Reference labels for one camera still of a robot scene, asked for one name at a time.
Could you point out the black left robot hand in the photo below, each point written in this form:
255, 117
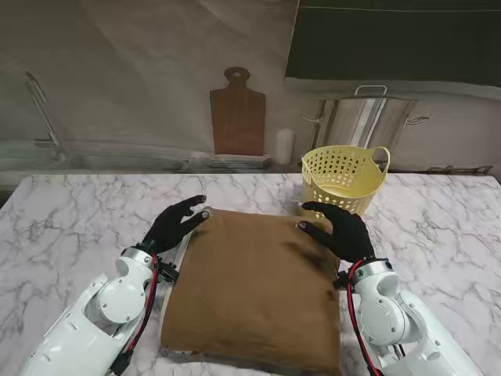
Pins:
170, 229

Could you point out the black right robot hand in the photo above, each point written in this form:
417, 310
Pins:
348, 235

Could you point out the white pillow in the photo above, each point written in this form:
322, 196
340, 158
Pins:
181, 256

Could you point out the brown pillowcase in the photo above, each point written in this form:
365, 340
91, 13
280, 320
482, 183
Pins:
250, 290

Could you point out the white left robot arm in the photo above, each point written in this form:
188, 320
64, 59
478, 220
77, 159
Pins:
98, 305

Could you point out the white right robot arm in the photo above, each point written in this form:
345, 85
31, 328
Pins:
391, 313

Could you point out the yellow perforated laundry basket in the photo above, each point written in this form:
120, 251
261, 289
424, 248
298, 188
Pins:
352, 184

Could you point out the stack of white plates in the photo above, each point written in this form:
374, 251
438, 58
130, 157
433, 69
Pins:
238, 161

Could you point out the steel sink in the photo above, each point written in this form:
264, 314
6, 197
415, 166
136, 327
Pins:
98, 160

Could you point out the white candle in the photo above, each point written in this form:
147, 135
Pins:
285, 147

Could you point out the steel stock pot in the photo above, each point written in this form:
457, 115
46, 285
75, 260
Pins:
364, 121

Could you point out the black stove grate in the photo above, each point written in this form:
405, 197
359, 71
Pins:
460, 169

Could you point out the brown wooden cutting board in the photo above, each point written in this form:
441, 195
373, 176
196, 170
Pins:
238, 117

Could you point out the chrome faucet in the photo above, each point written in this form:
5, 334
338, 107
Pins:
43, 109

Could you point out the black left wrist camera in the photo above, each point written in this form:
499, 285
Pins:
169, 272

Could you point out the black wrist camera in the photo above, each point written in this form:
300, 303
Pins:
341, 280
169, 272

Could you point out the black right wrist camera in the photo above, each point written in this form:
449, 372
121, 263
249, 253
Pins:
341, 280

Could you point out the dark wall panel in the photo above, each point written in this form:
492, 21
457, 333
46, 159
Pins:
391, 39

